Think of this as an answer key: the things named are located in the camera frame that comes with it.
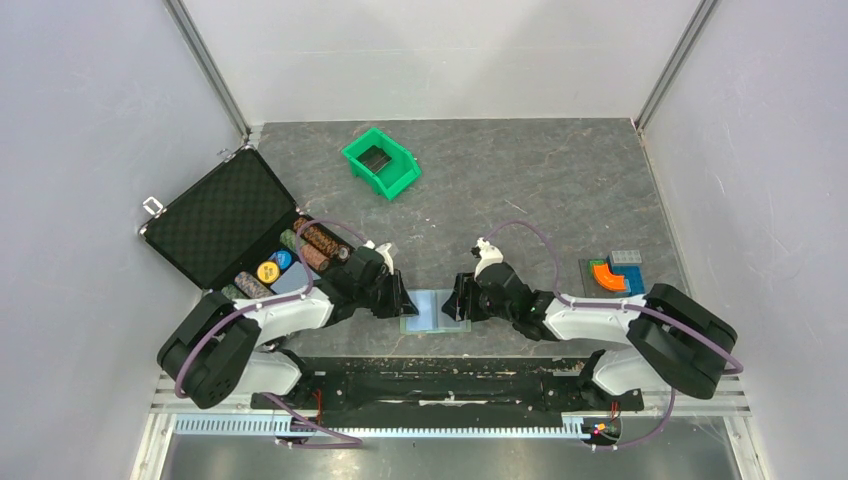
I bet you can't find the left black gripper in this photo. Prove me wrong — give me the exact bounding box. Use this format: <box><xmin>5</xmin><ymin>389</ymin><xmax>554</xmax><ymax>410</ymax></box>
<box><xmin>356</xmin><ymin>268</ymin><xmax>419</xmax><ymax>319</ymax></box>

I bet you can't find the green card holder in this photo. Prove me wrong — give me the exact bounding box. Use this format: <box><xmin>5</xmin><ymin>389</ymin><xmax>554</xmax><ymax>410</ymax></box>
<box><xmin>400</xmin><ymin>289</ymin><xmax>471</xmax><ymax>335</ymax></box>

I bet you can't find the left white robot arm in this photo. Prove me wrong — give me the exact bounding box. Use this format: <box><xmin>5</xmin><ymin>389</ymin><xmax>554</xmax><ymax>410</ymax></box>
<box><xmin>156</xmin><ymin>242</ymin><xmax>418</xmax><ymax>409</ymax></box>

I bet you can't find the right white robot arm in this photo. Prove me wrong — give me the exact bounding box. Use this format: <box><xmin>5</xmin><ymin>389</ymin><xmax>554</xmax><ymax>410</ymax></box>
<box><xmin>441</xmin><ymin>262</ymin><xmax>743</xmax><ymax>408</ymax></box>

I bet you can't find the green plastic bin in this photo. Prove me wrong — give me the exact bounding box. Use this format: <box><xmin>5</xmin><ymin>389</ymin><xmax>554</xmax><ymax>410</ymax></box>
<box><xmin>341</xmin><ymin>127</ymin><xmax>422</xmax><ymax>201</ymax></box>

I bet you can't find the toy brick assembly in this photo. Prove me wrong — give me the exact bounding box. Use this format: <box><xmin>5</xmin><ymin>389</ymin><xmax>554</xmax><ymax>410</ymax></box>
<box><xmin>578</xmin><ymin>249</ymin><xmax>646</xmax><ymax>298</ymax></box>

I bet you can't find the black poker chip case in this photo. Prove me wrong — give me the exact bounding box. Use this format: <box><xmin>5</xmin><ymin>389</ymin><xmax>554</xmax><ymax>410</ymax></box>
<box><xmin>141</xmin><ymin>145</ymin><xmax>361</xmax><ymax>318</ymax></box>

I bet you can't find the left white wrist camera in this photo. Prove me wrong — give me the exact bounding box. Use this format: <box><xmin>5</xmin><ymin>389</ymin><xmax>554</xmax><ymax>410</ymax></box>
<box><xmin>364</xmin><ymin>240</ymin><xmax>398</xmax><ymax>275</ymax></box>

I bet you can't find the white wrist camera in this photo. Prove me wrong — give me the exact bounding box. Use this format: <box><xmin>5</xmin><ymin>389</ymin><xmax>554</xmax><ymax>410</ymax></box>
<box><xmin>364</xmin><ymin>240</ymin><xmax>398</xmax><ymax>275</ymax></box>
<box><xmin>471</xmin><ymin>237</ymin><xmax>504</xmax><ymax>279</ymax></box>

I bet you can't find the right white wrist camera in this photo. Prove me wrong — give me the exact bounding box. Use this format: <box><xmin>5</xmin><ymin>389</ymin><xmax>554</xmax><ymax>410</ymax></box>
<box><xmin>471</xmin><ymin>237</ymin><xmax>504</xmax><ymax>279</ymax></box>

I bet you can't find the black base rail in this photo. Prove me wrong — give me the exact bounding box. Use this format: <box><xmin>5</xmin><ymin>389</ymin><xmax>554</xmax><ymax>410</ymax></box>
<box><xmin>281</xmin><ymin>357</ymin><xmax>644</xmax><ymax>429</ymax></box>

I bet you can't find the white toothed cable strip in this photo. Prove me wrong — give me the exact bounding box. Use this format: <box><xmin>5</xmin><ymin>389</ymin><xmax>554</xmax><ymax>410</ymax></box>
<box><xmin>174</xmin><ymin>413</ymin><xmax>590</xmax><ymax>440</ymax></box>

